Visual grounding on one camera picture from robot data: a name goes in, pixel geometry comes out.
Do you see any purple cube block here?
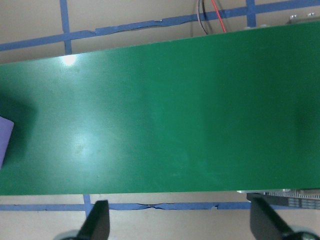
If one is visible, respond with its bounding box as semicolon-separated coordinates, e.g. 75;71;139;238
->
0;115;15;171

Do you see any green belt conveyor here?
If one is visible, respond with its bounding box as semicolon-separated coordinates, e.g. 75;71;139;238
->
0;12;320;208

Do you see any thin red wire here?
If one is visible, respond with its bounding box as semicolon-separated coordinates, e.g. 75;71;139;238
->
210;0;228;33

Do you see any thin black wire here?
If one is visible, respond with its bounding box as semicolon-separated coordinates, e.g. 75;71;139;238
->
196;0;209;35

